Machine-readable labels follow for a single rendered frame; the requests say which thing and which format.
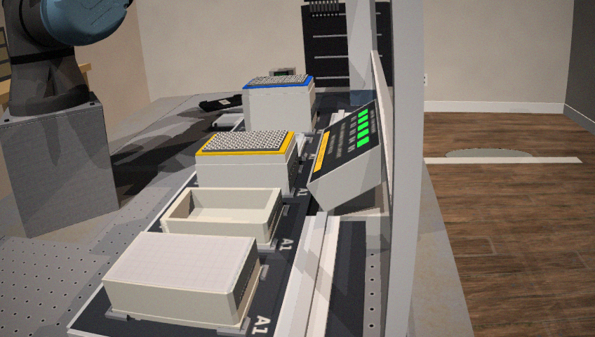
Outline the grey tip rack with blue rim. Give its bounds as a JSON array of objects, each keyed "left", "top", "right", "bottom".
[{"left": 241, "top": 74, "right": 317, "bottom": 133}]

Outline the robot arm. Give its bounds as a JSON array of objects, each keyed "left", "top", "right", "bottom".
[{"left": 1, "top": 0, "right": 133, "bottom": 117}]

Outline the beige open rectangular reservoir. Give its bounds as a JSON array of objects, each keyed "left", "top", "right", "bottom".
[{"left": 160, "top": 187, "right": 285, "bottom": 246}]

